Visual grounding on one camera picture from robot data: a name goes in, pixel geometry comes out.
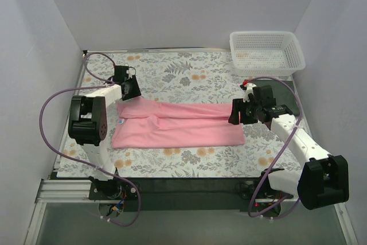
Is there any pink t shirt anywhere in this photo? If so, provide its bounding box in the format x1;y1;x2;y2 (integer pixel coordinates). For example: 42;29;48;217
111;98;245;149

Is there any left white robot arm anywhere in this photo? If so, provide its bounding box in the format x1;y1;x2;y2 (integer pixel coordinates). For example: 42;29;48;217
68;65;141;199

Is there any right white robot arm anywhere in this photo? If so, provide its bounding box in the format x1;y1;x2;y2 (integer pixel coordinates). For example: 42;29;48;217
228;82;349;210

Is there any folded dark green t shirt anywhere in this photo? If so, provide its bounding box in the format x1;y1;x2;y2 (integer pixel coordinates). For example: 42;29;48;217
270;80;298;110

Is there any floral patterned table mat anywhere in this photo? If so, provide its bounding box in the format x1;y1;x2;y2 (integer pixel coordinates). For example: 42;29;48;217
56;49;318;179

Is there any white plastic basket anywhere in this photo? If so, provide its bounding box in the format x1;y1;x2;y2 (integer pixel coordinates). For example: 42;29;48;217
229;31;306;77

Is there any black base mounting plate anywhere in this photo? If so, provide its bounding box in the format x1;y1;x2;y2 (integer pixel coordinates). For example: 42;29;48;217
88;177;296;214

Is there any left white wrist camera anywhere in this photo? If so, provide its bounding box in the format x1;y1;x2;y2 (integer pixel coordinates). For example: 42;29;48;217
126;67;136;79

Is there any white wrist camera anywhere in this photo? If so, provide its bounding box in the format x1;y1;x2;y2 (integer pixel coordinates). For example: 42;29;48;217
240;83;256;102
126;67;136;79

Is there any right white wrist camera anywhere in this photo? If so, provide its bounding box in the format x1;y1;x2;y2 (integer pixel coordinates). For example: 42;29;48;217
240;83;256;102

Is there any aluminium table frame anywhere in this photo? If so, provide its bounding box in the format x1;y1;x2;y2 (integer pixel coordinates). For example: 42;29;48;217
24;49;359;245

